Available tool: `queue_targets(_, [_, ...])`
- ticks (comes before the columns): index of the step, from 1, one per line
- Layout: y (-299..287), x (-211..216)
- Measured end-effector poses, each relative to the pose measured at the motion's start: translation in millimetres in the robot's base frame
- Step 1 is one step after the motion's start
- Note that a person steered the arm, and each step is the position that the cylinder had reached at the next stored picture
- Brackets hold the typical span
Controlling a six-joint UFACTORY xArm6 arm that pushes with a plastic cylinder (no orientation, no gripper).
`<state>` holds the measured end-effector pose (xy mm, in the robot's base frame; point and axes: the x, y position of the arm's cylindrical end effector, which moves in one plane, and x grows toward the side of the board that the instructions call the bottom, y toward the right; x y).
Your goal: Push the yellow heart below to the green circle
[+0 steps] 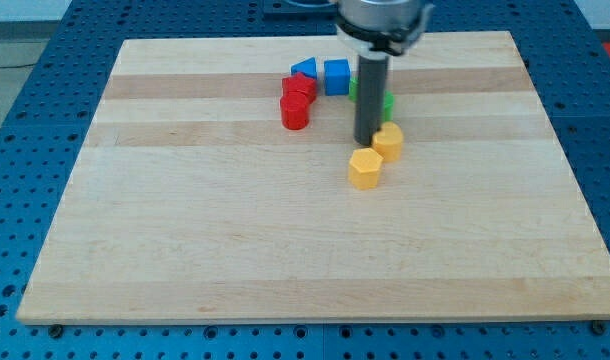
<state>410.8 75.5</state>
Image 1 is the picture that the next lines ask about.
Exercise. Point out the green circle block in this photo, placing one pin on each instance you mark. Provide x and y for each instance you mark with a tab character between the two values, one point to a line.
388	105

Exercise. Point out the red cylinder block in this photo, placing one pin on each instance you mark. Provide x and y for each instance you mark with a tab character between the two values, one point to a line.
294	107

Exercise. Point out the blue cube block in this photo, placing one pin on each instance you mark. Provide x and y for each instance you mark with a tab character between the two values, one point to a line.
337	76

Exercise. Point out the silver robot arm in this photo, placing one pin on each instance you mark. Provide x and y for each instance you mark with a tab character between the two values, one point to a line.
378	30

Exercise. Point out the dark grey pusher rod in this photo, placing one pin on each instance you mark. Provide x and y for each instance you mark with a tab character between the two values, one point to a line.
370	94

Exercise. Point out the red star block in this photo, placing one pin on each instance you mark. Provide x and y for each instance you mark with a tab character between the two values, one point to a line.
300	83

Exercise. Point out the green block behind rod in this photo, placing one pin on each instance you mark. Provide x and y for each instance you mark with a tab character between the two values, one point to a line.
352	90

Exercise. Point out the dark blue base plate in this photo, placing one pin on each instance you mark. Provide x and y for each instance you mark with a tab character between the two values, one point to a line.
298	9

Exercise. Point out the yellow hexagon block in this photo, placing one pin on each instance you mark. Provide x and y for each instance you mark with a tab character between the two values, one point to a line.
364	168

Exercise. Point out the blue triangle block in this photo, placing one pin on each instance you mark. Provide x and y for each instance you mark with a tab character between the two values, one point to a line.
307	67

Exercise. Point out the light wooden board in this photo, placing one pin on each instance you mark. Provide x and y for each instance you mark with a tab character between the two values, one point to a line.
190	203

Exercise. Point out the yellow heart block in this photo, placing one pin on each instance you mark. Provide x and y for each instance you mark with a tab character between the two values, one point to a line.
388	141

